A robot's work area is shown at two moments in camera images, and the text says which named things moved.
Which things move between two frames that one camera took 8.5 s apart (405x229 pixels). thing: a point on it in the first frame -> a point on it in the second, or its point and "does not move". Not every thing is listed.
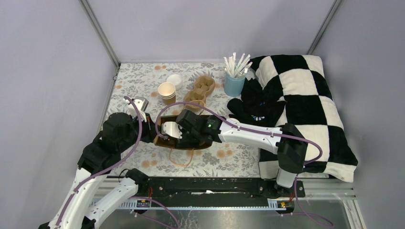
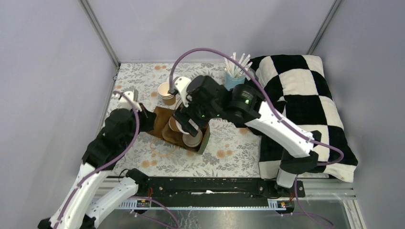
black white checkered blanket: x=300 y=80 does not move
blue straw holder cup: x=234 y=86 does not move
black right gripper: x=183 y=141 -> x=183 y=114
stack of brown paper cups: x=167 y=91 does not move
